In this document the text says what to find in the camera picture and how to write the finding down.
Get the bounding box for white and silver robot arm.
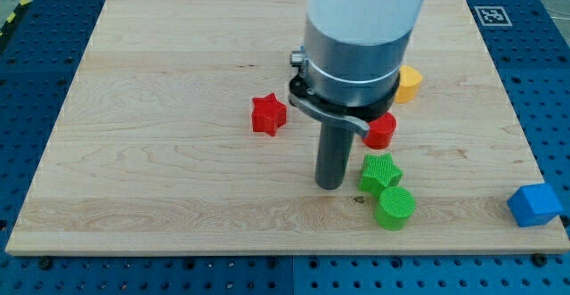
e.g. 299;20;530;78
304;0;423;107

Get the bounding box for red star block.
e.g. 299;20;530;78
251;93;287;136

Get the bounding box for green star block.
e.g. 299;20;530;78
358;153;403;197

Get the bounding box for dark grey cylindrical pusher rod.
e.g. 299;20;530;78
314;124;354;190

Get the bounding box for black clamp with silver lever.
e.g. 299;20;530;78
289;45;400;138

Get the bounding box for red cylinder block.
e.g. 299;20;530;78
362;112;397;150

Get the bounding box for light wooden board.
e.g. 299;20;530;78
6;0;569;257

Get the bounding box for green cylinder block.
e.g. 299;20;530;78
374;186;416;231

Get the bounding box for yellow heart block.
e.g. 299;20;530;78
395;65;423;103

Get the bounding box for white fiducial marker tag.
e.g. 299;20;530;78
475;5;512;27

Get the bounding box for blue cube block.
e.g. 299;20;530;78
507;183;563;227

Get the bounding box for yellow black hazard tape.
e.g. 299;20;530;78
1;0;33;41

